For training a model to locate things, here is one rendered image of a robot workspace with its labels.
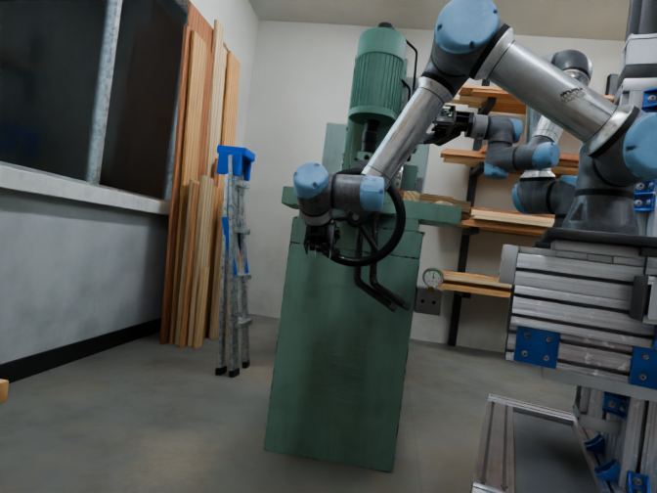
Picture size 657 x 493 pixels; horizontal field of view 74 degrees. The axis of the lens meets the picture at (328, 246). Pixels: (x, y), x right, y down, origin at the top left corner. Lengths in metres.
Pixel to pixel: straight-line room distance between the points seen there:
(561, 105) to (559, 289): 0.39
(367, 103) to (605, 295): 0.97
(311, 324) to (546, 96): 0.96
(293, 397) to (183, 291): 1.38
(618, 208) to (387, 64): 0.92
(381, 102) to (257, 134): 2.67
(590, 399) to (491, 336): 2.70
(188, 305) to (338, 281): 1.50
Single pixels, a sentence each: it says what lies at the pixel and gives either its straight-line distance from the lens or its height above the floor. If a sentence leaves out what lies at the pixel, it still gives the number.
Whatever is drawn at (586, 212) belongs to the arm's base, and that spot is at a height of 0.86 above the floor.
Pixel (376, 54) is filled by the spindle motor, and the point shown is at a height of 1.41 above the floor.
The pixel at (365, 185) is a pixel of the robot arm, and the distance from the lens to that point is 0.92.
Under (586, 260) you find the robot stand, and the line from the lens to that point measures 1.10.
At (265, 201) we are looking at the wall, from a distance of 4.07.
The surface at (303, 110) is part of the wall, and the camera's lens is 4.16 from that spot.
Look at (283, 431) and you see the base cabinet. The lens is 1.61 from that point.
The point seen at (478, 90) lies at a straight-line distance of 3.65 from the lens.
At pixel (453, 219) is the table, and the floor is 0.85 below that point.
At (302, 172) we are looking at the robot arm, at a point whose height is 0.86.
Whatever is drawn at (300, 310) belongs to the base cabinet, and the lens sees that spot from 1.49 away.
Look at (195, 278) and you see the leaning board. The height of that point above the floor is 0.42.
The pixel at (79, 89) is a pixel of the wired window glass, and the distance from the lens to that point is 2.47.
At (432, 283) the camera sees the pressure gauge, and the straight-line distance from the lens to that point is 1.41.
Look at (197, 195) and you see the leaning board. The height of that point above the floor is 0.92.
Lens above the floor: 0.72
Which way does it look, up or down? level
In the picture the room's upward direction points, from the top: 7 degrees clockwise
